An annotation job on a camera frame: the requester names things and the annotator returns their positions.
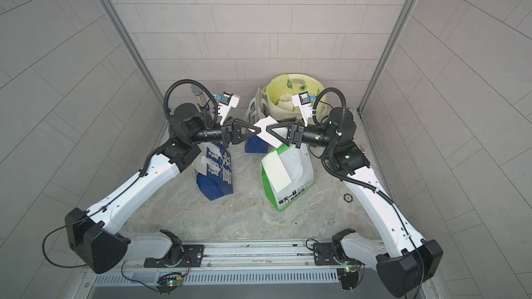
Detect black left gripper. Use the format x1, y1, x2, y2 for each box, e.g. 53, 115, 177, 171
187, 118, 257, 152

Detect white takeout receipt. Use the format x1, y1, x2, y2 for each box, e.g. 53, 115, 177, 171
261, 148, 295, 195
254, 116, 288, 148

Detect green white paper bag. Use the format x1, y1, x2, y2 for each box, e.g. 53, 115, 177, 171
260, 145, 314, 212

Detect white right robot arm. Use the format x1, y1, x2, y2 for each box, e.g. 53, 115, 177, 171
256, 87, 443, 298

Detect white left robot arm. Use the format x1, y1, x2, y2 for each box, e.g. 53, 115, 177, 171
65, 79, 260, 274

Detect blue white paper bag rear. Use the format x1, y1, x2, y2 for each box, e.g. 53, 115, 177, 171
243, 86, 274, 154

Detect blue white paper bag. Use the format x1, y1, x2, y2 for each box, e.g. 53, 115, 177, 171
243, 86, 274, 154
193, 143, 234, 201

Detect shredded paper pieces in bin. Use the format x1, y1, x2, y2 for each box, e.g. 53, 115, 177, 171
274, 94, 300, 112

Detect white plastic waste bin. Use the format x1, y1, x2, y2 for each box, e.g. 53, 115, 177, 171
263, 73, 328, 134

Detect yellow-green avocado bin liner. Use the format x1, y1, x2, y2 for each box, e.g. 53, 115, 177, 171
264, 73, 328, 118

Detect blue white paper bag front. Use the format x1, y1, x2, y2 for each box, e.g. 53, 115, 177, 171
193, 143, 234, 201

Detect glitter microphone on black stand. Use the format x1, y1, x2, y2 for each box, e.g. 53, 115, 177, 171
191, 84, 207, 107

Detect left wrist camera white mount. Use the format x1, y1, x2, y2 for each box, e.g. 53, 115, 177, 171
214, 92, 240, 125

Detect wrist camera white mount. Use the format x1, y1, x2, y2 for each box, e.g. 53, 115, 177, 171
214, 92, 240, 125
292, 91, 316, 127

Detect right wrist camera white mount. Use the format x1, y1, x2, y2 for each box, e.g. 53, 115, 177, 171
292, 91, 316, 127

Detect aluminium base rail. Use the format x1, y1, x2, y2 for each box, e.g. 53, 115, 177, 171
89, 237, 429, 287

